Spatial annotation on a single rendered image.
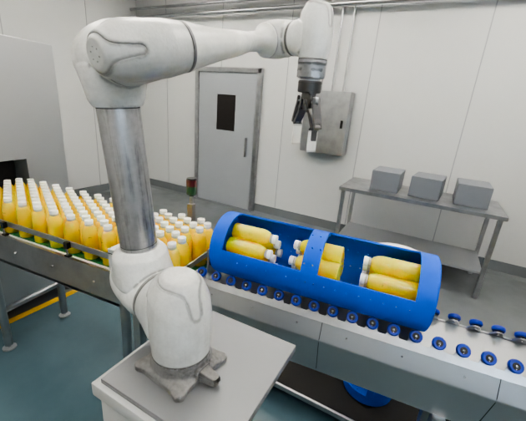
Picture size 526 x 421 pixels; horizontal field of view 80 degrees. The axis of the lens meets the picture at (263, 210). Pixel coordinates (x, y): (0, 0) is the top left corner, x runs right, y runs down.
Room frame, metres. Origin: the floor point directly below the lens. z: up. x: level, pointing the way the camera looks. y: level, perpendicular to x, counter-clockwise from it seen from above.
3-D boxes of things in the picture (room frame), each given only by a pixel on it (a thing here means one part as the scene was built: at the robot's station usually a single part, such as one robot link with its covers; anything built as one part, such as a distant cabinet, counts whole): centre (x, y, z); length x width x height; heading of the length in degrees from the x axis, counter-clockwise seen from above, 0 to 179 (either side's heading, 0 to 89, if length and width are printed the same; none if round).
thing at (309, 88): (1.08, -0.12, 1.75); 0.08 x 0.07 x 0.09; 17
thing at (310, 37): (1.08, -0.10, 1.93); 0.13 x 0.11 x 0.16; 47
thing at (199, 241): (1.46, 0.31, 0.99); 0.07 x 0.07 x 0.19
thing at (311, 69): (1.08, -0.12, 1.82); 0.09 x 0.09 x 0.06
